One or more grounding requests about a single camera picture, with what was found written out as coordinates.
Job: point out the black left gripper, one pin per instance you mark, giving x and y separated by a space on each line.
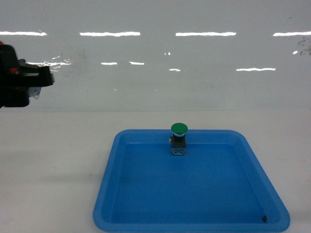
11 70

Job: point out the blue plastic tray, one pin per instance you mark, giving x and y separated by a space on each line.
218 186

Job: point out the green push button switch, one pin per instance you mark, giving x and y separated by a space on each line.
177 139

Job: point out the red push button switch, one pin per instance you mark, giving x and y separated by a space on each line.
34 92

